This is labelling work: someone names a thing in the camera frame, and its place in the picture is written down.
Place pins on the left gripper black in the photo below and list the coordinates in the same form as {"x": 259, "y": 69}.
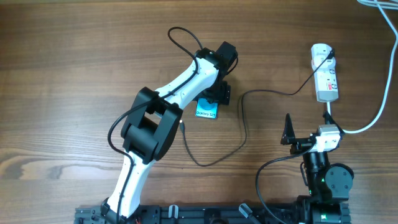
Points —
{"x": 222, "y": 97}

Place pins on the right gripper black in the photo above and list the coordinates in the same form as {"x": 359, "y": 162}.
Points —
{"x": 301, "y": 145}

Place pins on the turquoise Galaxy S25 smartphone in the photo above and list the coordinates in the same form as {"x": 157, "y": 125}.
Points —
{"x": 206, "y": 110}

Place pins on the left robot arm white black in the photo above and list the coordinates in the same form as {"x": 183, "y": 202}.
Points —
{"x": 145, "y": 132}

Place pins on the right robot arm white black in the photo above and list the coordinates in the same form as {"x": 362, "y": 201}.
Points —
{"x": 328, "y": 184}

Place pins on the white power strip socket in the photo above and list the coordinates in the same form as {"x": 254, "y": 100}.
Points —
{"x": 326, "y": 86}

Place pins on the white USB charger adapter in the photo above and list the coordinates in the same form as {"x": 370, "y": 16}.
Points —
{"x": 322, "y": 56}

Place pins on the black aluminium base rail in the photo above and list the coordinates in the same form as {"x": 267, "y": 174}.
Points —
{"x": 217, "y": 214}

